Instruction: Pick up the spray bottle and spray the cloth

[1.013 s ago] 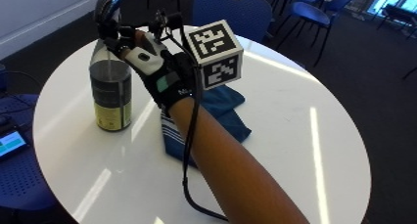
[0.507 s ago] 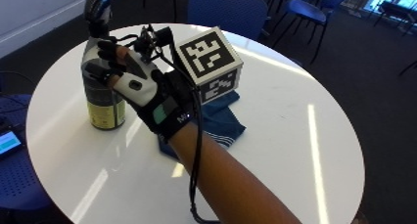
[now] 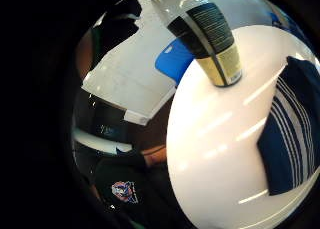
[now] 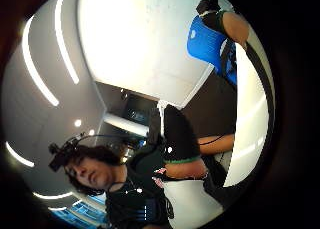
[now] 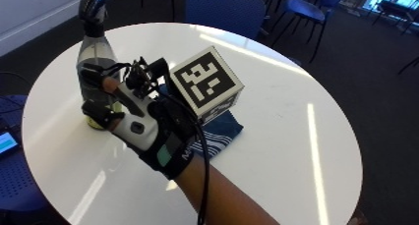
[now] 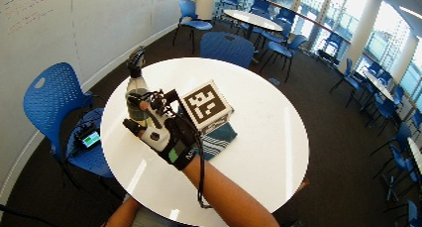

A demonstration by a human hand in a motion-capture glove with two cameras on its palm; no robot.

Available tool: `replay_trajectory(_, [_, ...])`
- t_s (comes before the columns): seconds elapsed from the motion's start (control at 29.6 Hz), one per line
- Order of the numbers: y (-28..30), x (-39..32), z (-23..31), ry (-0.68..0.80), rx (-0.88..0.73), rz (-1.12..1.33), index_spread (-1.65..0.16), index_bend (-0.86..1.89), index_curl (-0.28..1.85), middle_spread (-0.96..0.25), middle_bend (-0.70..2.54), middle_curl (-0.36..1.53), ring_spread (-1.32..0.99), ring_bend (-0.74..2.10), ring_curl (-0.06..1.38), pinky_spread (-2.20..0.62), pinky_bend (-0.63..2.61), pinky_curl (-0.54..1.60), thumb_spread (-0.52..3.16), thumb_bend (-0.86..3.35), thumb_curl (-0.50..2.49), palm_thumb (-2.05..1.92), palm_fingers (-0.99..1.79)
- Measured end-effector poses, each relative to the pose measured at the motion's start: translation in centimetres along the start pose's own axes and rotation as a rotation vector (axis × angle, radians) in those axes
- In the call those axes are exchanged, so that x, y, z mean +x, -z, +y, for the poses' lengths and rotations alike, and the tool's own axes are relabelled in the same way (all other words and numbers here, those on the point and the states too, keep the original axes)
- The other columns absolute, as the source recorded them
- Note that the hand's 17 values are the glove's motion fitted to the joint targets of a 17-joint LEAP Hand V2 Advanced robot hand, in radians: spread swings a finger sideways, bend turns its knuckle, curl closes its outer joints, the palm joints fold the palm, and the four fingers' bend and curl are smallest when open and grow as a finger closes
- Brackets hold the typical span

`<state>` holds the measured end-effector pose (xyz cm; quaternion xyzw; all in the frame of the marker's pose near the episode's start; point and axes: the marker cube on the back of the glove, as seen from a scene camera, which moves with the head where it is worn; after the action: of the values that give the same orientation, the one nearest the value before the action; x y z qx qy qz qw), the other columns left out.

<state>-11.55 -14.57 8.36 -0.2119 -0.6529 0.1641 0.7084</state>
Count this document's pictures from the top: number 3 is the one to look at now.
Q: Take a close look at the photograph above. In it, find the blue chair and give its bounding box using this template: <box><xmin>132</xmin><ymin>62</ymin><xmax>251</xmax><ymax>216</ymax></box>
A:
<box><xmin>268</xmin><ymin>10</ymin><xmax>306</xmax><ymax>42</ymax></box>
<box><xmin>154</xmin><ymin>37</ymin><xmax>196</xmax><ymax>87</ymax></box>

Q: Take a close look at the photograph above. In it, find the white shelf board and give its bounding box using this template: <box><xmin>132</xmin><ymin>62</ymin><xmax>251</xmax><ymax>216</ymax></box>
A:
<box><xmin>71</xmin><ymin>127</ymin><xmax>134</xmax><ymax>156</ymax></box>

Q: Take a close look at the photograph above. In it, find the black and gold spray can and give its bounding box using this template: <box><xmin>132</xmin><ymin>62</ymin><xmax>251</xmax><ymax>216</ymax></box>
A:
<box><xmin>151</xmin><ymin>0</ymin><xmax>244</xmax><ymax>88</ymax></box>

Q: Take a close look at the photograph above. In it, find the blue white striped cloth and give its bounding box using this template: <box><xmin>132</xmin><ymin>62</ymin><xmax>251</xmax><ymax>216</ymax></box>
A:
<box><xmin>256</xmin><ymin>55</ymin><xmax>320</xmax><ymax>197</ymax></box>

